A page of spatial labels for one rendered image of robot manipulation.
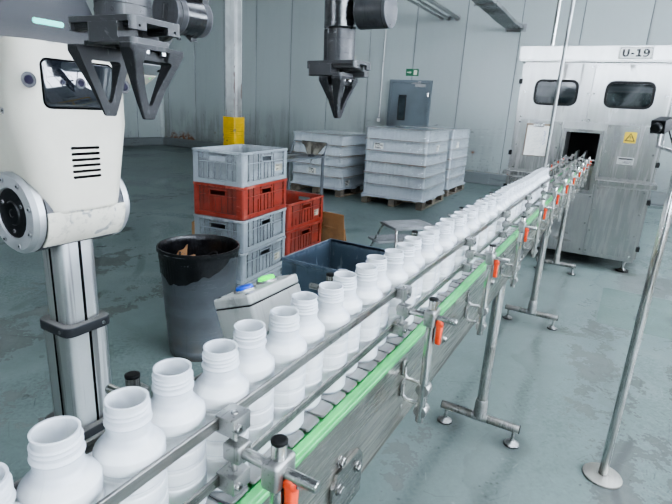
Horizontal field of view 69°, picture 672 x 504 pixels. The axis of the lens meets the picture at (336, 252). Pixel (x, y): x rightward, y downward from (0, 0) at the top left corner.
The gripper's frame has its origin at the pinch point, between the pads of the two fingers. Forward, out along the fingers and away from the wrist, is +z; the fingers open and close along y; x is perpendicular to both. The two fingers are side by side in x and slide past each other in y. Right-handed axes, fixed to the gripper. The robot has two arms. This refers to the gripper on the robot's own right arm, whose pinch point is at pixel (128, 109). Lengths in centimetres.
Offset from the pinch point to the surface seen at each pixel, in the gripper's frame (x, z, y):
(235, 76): 815, -56, -683
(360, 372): 28, 40, 18
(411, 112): 1055, -6, -375
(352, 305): 25.3, 27.4, 17.2
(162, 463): -13.6, 28.9, 19.0
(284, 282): 28.3, 27.9, 2.2
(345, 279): 25.2, 23.4, 15.7
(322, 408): 15.4, 39.7, 18.5
